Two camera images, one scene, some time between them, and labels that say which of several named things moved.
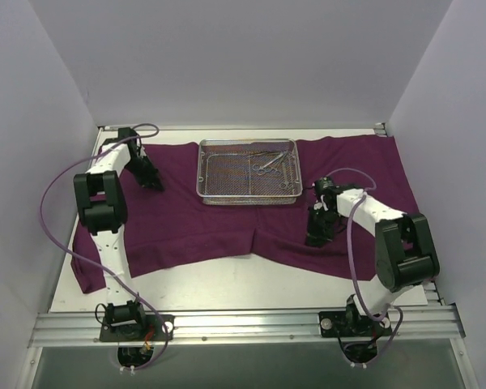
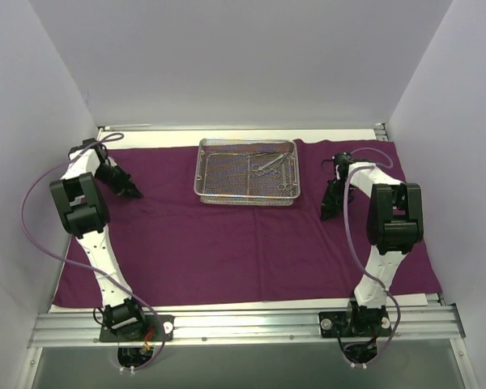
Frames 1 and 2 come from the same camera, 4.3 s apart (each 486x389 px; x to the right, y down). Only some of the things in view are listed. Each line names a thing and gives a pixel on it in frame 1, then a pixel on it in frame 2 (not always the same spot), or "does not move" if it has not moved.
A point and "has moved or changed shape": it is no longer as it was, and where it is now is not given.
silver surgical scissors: x=260 y=169 does not move
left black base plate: x=153 y=327 does not move
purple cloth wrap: x=168 y=224 has moved or changed shape
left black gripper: x=147 y=174 to x=124 y=183
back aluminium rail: x=247 y=127 does not move
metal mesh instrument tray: x=248 y=172 does not move
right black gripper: x=320 y=221 to x=334 y=195
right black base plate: x=344 y=324 does not move
